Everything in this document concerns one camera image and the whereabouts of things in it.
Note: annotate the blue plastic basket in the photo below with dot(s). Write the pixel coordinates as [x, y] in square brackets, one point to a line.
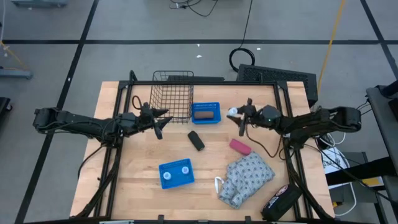
[217, 120]
[177, 183]

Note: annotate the black metal table frame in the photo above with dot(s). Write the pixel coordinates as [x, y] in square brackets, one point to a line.
[202, 83]

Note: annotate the grey side table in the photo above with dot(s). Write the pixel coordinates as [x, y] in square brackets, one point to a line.
[385, 124]

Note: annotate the white pill bottle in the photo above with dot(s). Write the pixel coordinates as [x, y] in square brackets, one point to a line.
[185, 170]
[232, 111]
[167, 176]

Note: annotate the grey floor stand base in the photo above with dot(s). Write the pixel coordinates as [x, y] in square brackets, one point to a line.
[15, 74]
[40, 3]

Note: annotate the black rectangular block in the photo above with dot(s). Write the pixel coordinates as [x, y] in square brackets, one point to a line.
[196, 140]

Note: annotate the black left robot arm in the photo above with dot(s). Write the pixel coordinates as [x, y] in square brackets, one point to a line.
[77, 119]

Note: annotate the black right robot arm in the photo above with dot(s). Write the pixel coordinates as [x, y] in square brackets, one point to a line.
[311, 123]

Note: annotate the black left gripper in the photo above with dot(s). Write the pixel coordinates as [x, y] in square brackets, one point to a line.
[145, 119]

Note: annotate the black first aid kit bag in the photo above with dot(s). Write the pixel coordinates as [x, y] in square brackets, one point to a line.
[281, 202]

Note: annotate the white printed bag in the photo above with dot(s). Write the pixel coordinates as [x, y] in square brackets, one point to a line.
[334, 161]

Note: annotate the black chair base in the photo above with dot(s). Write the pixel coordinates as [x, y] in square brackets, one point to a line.
[4, 107]

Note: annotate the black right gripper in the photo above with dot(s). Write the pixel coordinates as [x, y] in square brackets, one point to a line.
[250, 114]

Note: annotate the pink eraser block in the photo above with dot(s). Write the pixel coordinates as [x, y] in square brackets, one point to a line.
[240, 147]

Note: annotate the grey patterned fabric pouch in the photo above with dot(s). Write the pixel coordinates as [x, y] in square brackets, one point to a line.
[245, 182]

